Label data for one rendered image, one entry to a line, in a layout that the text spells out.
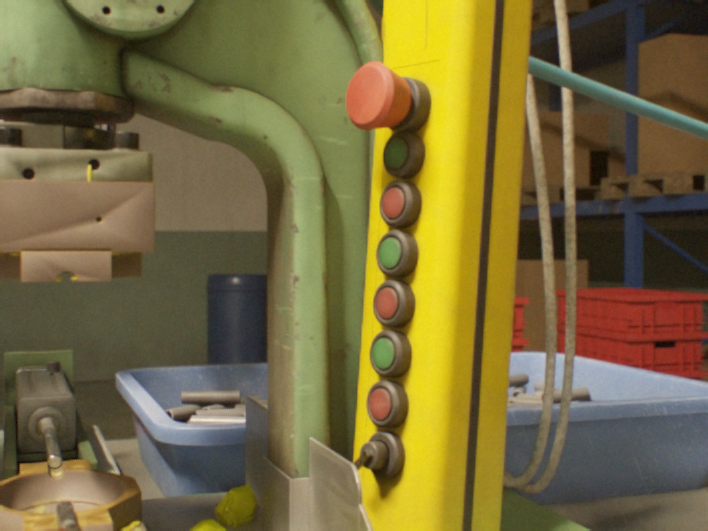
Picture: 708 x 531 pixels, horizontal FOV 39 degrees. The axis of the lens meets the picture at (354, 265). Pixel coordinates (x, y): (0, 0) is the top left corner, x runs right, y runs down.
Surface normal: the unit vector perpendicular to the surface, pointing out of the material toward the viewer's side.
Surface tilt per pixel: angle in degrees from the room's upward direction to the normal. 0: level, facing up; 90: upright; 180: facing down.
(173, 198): 90
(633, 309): 90
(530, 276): 90
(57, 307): 90
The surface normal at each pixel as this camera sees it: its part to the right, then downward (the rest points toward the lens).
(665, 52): -0.95, 0.00
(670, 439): 0.32, 0.19
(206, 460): -0.06, 0.24
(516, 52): 0.67, 0.02
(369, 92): -0.71, -0.08
